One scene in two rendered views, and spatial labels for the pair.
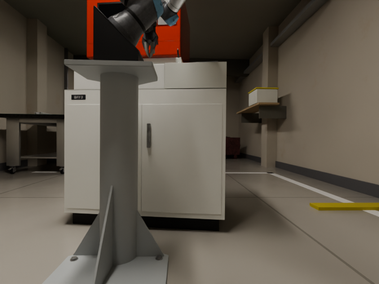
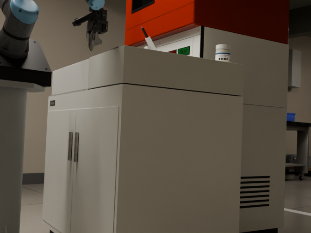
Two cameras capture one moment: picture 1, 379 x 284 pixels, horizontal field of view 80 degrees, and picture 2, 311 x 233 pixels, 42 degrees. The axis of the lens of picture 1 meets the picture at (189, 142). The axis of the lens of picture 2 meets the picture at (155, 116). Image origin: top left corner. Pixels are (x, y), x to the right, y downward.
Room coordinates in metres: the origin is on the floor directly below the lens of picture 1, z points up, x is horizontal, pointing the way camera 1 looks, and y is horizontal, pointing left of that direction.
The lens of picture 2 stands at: (0.44, -1.51, 0.64)
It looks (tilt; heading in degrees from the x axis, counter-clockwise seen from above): 2 degrees up; 53
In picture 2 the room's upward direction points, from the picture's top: 2 degrees clockwise
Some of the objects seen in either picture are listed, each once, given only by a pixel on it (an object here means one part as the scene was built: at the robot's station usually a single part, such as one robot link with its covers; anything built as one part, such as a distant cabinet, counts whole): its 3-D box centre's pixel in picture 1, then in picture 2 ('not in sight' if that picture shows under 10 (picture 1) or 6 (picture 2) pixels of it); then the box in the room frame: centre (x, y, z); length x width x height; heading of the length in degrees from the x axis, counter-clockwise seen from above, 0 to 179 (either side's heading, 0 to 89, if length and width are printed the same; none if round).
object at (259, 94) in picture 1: (262, 97); not in sight; (4.14, -1.32, 1.29); 0.48 x 0.40 x 0.27; 2
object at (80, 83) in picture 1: (121, 79); (77, 79); (1.38, 0.42, 0.89); 0.55 x 0.09 x 0.14; 84
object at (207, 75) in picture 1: (198, 87); (166, 76); (1.60, -0.06, 0.89); 0.62 x 0.35 x 0.14; 174
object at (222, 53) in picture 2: not in sight; (222, 55); (1.84, -0.17, 1.01); 0.07 x 0.07 x 0.10
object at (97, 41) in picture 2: (153, 50); (96, 41); (1.38, 0.22, 1.06); 0.06 x 0.03 x 0.09; 174
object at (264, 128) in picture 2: not in sight; (200, 168); (2.32, 0.45, 0.41); 0.82 x 0.70 x 0.82; 84
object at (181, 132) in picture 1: (154, 156); (129, 174); (1.62, 0.25, 0.41); 0.96 x 0.64 x 0.82; 84
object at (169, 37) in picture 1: (145, 39); (202, 1); (2.29, 0.45, 1.52); 0.81 x 0.75 x 0.60; 84
